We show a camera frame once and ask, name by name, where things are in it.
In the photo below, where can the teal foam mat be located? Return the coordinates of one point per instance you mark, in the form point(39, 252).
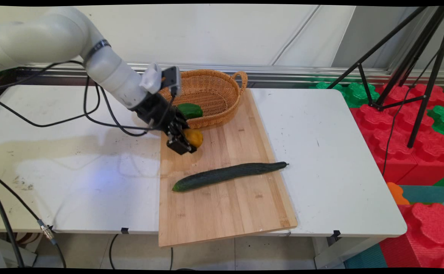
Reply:
point(423, 194)
point(364, 258)

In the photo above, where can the green bell pepper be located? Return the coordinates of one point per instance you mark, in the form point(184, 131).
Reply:
point(191, 110)

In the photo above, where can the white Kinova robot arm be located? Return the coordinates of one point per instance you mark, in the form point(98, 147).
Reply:
point(54, 34)

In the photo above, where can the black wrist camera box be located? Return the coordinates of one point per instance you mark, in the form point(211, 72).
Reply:
point(172, 78)

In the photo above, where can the orange foam block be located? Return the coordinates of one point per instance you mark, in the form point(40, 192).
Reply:
point(395, 192)

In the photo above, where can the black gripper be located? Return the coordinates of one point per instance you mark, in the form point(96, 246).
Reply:
point(157, 110)

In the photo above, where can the black tripod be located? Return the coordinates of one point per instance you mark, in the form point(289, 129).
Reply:
point(430, 83)

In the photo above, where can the long dark green cucumber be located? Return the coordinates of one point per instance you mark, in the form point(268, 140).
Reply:
point(225, 174)

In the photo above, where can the bamboo cutting board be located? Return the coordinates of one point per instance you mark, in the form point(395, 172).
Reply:
point(225, 213)

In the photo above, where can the yellow-orange round fruit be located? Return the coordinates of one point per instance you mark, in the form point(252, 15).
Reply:
point(194, 137)

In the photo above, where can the large red foam block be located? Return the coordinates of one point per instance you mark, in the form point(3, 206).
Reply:
point(397, 152)
point(427, 236)

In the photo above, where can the aluminium rail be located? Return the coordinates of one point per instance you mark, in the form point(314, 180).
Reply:
point(283, 72)

